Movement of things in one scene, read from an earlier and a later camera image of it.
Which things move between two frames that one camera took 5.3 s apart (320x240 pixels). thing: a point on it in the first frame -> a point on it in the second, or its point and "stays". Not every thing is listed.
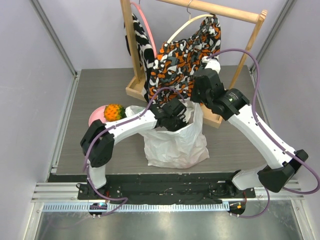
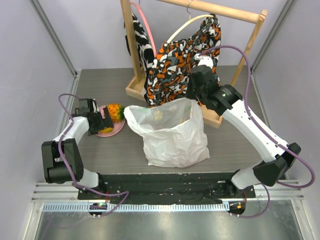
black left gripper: [183, 122] -> [104, 123]
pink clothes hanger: [153, 44] stays
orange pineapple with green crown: [114, 112] stays
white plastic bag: [180, 149] stays
